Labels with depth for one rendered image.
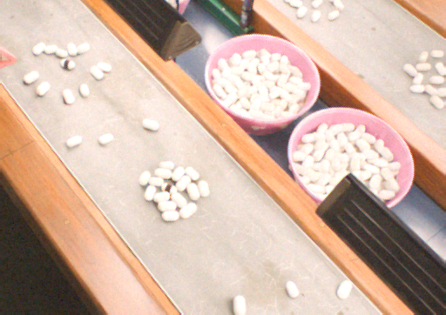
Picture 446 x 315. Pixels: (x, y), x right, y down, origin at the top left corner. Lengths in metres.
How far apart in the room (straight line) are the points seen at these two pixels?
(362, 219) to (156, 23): 0.46
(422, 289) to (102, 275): 0.55
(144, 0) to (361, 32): 0.72
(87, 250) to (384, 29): 0.95
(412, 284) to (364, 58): 0.81
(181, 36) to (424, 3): 0.87
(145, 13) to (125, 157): 0.35
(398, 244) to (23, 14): 1.09
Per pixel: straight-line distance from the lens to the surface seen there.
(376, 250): 0.78
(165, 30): 0.94
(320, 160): 1.26
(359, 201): 0.77
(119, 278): 1.04
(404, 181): 1.26
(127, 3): 1.00
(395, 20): 1.60
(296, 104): 1.32
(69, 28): 1.46
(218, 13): 1.56
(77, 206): 1.11
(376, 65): 1.47
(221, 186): 1.16
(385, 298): 1.11
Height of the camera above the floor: 1.73
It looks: 60 degrees down
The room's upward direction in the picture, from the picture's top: 2 degrees clockwise
